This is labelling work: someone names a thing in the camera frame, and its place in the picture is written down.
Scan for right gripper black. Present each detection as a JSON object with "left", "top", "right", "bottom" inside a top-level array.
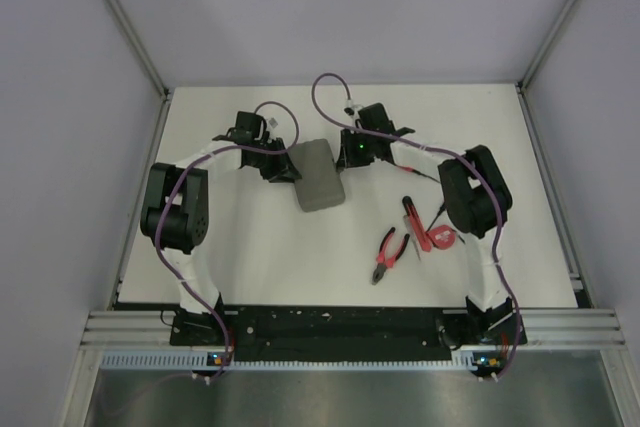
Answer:
[{"left": 336, "top": 129, "right": 375, "bottom": 170}]

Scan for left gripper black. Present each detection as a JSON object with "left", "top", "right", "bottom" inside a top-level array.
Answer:
[{"left": 248, "top": 138, "right": 300, "bottom": 184}]

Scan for grey plastic tool case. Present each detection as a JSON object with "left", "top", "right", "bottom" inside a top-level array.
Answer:
[{"left": 289, "top": 139, "right": 346, "bottom": 213}]

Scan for red black pliers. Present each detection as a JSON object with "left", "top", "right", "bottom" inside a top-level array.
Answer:
[{"left": 371, "top": 227, "right": 410, "bottom": 285}]

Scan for red utility knife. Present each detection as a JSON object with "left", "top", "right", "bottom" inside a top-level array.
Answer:
[{"left": 402, "top": 196, "right": 432, "bottom": 252}]

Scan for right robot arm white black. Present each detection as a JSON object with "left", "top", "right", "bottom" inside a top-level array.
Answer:
[{"left": 338, "top": 123, "right": 523, "bottom": 346}]

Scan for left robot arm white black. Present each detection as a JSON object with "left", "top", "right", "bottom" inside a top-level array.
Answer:
[{"left": 140, "top": 133, "right": 302, "bottom": 344}]

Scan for red black screwdriver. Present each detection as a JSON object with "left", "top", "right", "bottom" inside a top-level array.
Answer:
[
  {"left": 425, "top": 202, "right": 446, "bottom": 231},
  {"left": 393, "top": 164, "right": 441, "bottom": 184}
]

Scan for clear test screwdriver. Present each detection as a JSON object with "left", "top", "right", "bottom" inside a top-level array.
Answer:
[{"left": 403, "top": 215, "right": 422, "bottom": 261}]

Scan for red tape measure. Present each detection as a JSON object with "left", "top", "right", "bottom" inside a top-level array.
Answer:
[{"left": 428, "top": 225, "right": 457, "bottom": 250}]

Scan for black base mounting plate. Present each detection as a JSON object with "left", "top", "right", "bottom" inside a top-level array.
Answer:
[{"left": 170, "top": 304, "right": 526, "bottom": 363}]

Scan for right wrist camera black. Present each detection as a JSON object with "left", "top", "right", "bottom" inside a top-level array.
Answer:
[{"left": 356, "top": 103, "right": 395, "bottom": 134}]

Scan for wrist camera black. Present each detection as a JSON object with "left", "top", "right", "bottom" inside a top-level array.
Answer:
[
  {"left": 234, "top": 111, "right": 266, "bottom": 140},
  {"left": 356, "top": 103, "right": 395, "bottom": 134}
]

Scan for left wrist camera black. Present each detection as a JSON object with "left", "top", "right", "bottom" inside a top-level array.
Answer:
[{"left": 234, "top": 111, "right": 266, "bottom": 140}]

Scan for right aluminium corner post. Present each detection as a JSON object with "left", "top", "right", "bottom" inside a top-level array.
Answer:
[{"left": 517, "top": 0, "right": 619, "bottom": 91}]

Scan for aluminium corner post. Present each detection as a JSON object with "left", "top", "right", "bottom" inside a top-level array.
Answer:
[
  {"left": 517, "top": 0, "right": 619, "bottom": 91},
  {"left": 74, "top": 0, "right": 174, "bottom": 101}
]

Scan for grey slotted cable duct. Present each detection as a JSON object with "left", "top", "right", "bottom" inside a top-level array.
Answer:
[{"left": 101, "top": 350, "right": 477, "bottom": 372}]

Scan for aluminium front frame rail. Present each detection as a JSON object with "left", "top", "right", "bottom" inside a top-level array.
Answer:
[{"left": 81, "top": 309, "right": 626, "bottom": 350}]

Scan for left aluminium corner post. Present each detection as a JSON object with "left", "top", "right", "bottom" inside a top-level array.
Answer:
[{"left": 74, "top": 0, "right": 174, "bottom": 101}]

